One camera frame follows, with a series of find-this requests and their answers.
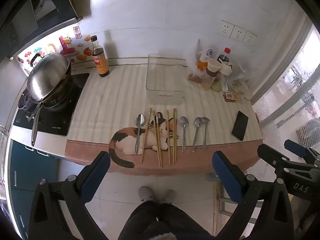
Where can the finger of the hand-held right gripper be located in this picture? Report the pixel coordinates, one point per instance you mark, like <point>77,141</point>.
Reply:
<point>293,146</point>
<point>272,155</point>

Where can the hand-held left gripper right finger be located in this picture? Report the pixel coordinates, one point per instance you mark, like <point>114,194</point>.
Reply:
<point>226,177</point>

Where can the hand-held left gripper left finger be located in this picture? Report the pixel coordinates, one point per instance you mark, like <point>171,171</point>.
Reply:
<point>96,177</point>

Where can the steel spoon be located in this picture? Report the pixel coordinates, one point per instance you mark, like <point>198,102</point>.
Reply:
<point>140,122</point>
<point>197,123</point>
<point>183,122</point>
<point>205,122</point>

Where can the set of wooden chopsticks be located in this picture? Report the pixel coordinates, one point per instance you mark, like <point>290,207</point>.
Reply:
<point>158,140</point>

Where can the clear plastic tray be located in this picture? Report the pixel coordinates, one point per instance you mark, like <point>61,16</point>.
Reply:
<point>163,80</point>

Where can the black smartphone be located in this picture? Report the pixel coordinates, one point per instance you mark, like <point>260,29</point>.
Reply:
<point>240,125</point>

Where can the window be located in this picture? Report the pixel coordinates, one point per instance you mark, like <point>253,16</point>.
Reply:
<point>287,100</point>

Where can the grey slipper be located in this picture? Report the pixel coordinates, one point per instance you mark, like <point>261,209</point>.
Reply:
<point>145,193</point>

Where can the black gas stove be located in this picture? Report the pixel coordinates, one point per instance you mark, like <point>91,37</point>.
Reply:
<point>62,115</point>

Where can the small orange printed box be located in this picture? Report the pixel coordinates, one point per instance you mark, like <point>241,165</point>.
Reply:
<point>231,97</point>

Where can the person's legs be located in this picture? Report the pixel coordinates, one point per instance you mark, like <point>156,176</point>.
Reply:
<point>155,220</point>

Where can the teal kitchen cabinet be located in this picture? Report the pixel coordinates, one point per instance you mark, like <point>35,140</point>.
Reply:
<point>22,175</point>

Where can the cat print striped mat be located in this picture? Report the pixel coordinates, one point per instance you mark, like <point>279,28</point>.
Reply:
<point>112,100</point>

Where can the steel wok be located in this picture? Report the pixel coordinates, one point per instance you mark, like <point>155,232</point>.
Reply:
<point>36,125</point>

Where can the white cup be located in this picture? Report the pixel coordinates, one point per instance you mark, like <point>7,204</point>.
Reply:
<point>226,70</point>

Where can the beige paper cup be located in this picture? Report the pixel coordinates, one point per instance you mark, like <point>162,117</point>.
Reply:
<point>214,66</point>

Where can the red-capped clear bottle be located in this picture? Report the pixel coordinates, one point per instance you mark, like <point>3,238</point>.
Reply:
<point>225,55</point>

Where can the steel cooking pot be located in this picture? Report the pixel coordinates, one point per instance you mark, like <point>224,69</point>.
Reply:
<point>48,75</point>

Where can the soy sauce bottle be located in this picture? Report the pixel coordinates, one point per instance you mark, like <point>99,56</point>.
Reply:
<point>100,62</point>

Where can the condiment jars and bottles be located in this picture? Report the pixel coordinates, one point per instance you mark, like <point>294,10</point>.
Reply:
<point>193,65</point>

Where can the black range hood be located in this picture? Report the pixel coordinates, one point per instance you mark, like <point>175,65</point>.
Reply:
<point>30,10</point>

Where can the white wall socket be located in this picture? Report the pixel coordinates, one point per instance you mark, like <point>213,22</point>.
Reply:
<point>249,38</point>
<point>227,27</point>
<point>238,33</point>

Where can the colourful wall stickers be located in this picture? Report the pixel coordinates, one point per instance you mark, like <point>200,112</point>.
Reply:
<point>67,47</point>

